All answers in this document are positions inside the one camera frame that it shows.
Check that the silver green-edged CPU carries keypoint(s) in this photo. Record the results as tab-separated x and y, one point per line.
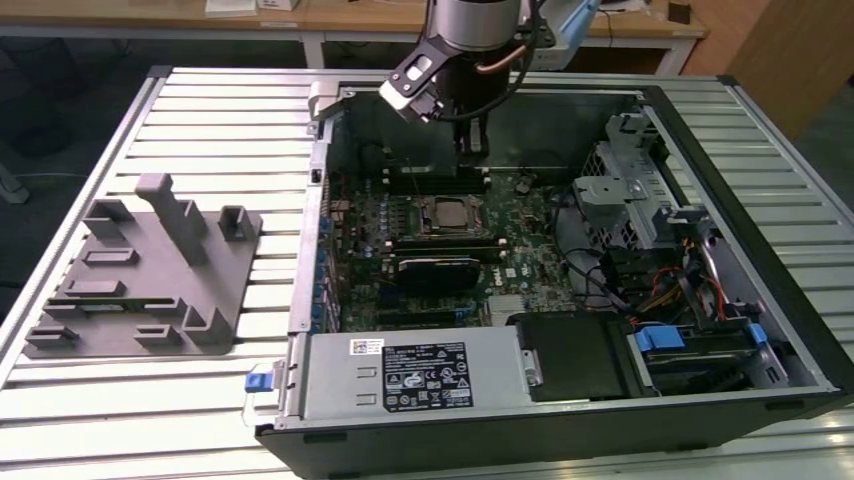
455	214

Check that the CPU socket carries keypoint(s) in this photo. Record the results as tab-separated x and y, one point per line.
486	227

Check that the coin cell battery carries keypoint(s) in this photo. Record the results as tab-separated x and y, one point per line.
523	182

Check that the metal disk bay cage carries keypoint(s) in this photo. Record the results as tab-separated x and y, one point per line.
603	192

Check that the white cardboard box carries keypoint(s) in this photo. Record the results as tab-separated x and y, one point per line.
280	4

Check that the small black box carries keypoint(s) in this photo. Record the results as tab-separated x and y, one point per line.
679	12

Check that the black graphics card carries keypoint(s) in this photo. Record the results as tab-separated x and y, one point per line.
436	277

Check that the white paper sheet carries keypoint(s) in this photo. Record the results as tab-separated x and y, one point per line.
230	6

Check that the green motherboard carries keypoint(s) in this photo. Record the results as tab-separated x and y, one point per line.
541	287

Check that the silver chipset heatsink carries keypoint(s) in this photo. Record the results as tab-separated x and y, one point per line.
507	310

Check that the wooden desk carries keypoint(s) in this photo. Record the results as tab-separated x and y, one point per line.
167	20

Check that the wooden cabinet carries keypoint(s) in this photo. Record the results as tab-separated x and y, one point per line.
801	50

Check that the white barcode sticker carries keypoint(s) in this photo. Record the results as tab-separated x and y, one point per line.
366	346

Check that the black plastic shroud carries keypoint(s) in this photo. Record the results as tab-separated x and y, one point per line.
574	357

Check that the blue disk carrier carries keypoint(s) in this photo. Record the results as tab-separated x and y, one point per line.
657	340

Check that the black power supply label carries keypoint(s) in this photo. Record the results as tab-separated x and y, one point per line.
423	380

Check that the grey power supply unit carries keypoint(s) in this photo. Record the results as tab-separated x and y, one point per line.
334	380

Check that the grey parts rack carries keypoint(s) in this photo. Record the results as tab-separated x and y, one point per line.
167	300

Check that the blue plastic tab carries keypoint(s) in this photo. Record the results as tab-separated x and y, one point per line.
755	335

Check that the blue case latch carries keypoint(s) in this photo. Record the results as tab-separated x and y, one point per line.
259	382

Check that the black PC case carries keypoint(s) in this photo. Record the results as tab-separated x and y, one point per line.
601	440

